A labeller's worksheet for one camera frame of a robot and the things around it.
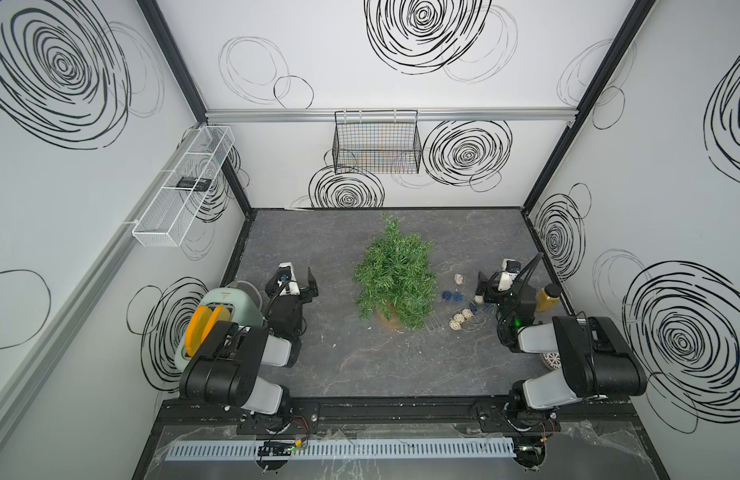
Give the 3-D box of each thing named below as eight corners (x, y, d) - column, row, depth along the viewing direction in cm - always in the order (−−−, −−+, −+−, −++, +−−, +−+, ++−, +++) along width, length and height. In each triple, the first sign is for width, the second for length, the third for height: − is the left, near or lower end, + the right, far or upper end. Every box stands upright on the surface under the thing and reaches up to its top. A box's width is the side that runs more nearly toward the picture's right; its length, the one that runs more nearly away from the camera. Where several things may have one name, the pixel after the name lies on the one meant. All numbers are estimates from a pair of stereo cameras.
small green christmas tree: (352, 324, 91) (344, 263, 66) (385, 282, 100) (388, 215, 75) (401, 358, 84) (413, 305, 59) (431, 310, 94) (452, 247, 69)
